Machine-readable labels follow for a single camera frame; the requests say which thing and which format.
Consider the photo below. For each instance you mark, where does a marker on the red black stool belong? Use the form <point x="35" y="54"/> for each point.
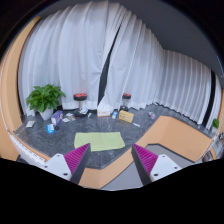
<point x="125" y="98"/>
<point x="80" y="98"/>

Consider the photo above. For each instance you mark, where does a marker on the green potted plant white pot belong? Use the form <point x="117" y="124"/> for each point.
<point x="45" y="100"/>

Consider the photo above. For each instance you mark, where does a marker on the right red black stool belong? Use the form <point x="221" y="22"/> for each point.
<point x="125" y="98"/>

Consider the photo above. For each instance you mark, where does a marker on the purple product box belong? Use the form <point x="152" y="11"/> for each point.
<point x="57" y="117"/>

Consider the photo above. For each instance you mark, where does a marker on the crumpled plastic wrapper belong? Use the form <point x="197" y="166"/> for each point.
<point x="152" y="115"/>

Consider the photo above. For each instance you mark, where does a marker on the blue white small bottle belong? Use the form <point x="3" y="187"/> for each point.
<point x="115" y="114"/>

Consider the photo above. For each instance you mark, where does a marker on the left white curtain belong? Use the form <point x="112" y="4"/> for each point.
<point x="69" y="49"/>

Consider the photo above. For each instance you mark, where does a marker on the white paper sheet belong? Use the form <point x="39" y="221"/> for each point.
<point x="30" y="124"/>

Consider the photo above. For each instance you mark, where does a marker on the white orange tissue box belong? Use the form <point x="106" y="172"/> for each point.
<point x="103" y="111"/>

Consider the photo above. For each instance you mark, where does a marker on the small blue white box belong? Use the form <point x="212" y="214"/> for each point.
<point x="50" y="128"/>

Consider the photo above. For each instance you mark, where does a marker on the right white curtain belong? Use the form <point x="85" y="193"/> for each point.
<point x="141" y="67"/>

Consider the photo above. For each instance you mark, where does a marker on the white curtain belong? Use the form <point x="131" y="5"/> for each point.
<point x="69" y="49"/>
<point x="141" y="67"/>

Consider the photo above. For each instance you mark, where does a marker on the light green towel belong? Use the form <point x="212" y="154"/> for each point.
<point x="100" y="141"/>

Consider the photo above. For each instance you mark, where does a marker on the small plant far right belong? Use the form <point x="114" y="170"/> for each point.
<point x="215" y="125"/>

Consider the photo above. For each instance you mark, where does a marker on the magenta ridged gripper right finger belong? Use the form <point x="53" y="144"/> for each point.
<point x="152" y="167"/>

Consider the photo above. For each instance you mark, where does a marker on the left red black stool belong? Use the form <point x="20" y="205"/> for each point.
<point x="80" y="98"/>

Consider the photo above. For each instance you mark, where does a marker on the yellow cardboard box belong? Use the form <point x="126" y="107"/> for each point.
<point x="126" y="116"/>

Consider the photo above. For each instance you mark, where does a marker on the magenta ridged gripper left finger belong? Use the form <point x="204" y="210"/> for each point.
<point x="71" y="165"/>

